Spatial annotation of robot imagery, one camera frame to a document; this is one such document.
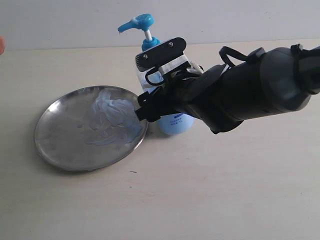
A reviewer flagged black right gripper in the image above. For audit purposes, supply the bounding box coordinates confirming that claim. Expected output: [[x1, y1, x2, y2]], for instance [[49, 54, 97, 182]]
[[135, 64, 243, 134]]

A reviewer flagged blue pump lotion bottle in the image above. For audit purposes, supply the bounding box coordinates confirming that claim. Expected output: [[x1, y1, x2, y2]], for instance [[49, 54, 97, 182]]
[[117, 13, 194, 135]]

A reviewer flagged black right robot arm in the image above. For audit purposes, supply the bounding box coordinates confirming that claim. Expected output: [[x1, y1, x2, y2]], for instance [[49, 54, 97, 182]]
[[134, 37, 320, 134]]

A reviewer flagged round stainless steel plate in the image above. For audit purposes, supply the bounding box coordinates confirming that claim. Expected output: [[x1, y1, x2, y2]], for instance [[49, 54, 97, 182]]
[[34, 85, 148, 172]]

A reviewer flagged black camera cable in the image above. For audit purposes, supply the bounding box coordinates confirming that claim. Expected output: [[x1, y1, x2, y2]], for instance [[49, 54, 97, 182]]
[[144, 67, 206, 87]]

